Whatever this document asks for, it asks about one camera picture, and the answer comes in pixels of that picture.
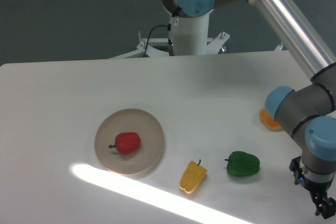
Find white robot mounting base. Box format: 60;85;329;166
107;11;291;60

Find green bell pepper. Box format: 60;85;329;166
225;151;260;177

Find beige round plate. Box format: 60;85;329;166
95;109;165;176

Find orange bell pepper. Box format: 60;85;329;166
259;108;283;132

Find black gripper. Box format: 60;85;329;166
289;156;335;219

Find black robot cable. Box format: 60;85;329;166
143;5;184;58

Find red bell pepper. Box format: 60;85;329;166
109;132;141;155

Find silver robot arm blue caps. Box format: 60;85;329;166
162;0;335;218

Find yellow bell pepper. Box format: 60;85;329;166
179;159;207;194

